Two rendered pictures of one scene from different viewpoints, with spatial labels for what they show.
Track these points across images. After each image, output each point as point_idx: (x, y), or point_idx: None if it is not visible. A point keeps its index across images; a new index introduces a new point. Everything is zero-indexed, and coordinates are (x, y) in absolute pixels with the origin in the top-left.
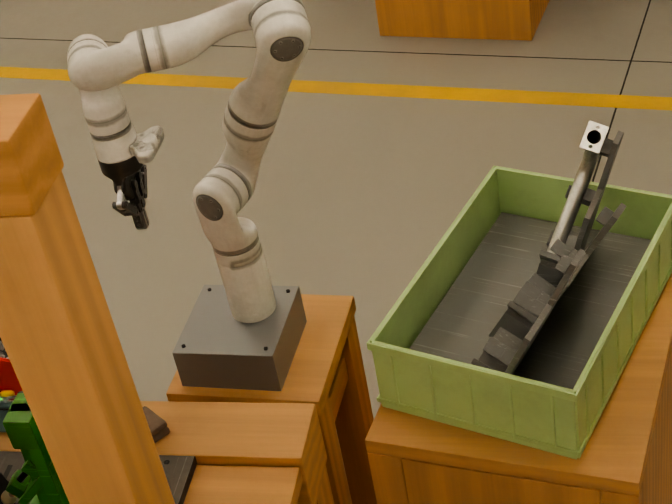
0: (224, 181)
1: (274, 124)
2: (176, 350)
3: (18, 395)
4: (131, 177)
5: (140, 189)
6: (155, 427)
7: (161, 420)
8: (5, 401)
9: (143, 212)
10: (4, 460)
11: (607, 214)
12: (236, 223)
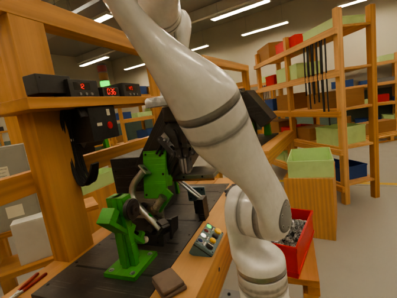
0: (240, 193)
1: (191, 129)
2: (225, 290)
3: (127, 193)
4: (176, 128)
5: (182, 142)
6: (160, 287)
7: (165, 290)
8: (204, 227)
9: (182, 160)
10: (182, 241)
11: None
12: (228, 236)
